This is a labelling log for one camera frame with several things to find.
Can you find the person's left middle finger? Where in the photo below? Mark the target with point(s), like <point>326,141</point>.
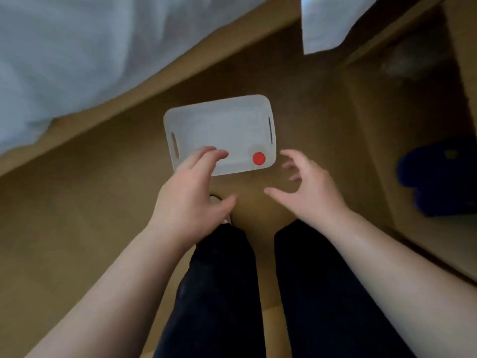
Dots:
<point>199,156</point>

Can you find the person's left hand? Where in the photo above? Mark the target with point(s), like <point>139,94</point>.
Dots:
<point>182,205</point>

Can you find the person's left forearm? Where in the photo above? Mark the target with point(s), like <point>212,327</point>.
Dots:
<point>111,294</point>

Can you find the wooden bed frame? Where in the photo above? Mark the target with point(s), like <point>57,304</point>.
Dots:
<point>111,108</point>

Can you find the wooden nightstand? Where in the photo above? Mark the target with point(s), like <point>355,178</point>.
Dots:
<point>417,108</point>

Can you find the person's right leg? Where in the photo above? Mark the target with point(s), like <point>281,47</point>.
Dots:
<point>324,301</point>

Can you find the white plastic basket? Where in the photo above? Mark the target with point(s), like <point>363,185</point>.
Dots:
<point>223,122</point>

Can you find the person's right hand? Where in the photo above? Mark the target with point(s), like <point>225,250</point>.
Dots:
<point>316,197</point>

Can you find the dark blue slipper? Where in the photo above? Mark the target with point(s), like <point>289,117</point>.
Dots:
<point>432,164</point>
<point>447,203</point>

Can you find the red round sticker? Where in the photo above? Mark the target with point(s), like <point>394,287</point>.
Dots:
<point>259,158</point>

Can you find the white bed sheet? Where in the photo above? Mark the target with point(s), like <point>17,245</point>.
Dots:
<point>74,52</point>

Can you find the person's right thumb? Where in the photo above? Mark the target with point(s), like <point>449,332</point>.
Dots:
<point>281,197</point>

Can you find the person's leg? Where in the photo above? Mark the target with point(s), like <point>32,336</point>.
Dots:
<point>220,294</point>
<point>324,301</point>

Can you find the person's left thumb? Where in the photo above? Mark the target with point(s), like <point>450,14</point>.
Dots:
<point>223,206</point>

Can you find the person's right forearm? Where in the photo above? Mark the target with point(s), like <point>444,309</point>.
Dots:
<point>402,287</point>

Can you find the white hanging cloth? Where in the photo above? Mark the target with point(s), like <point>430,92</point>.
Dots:
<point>328,22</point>

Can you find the person's left leg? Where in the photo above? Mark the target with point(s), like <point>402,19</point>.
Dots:
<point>220,294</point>

